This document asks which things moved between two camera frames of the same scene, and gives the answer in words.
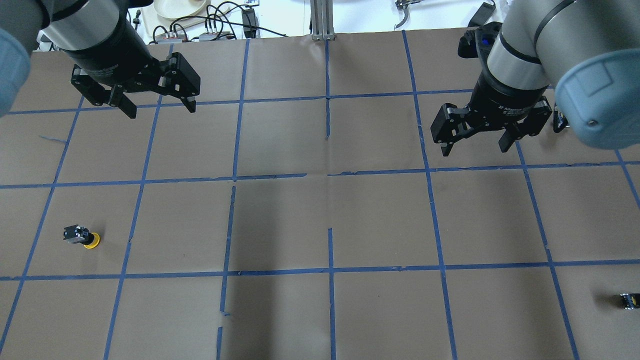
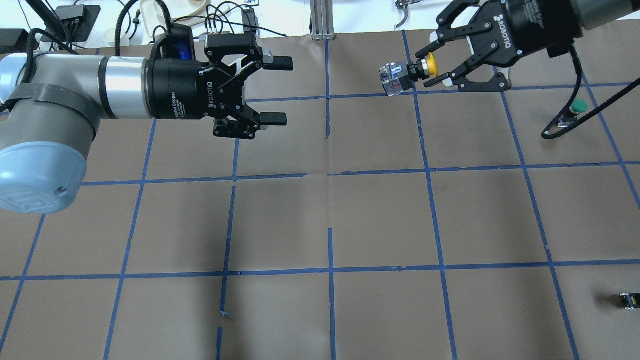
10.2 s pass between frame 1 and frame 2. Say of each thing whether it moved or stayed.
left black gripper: moved
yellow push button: moved
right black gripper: moved
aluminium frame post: stayed
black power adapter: stayed
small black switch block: stayed
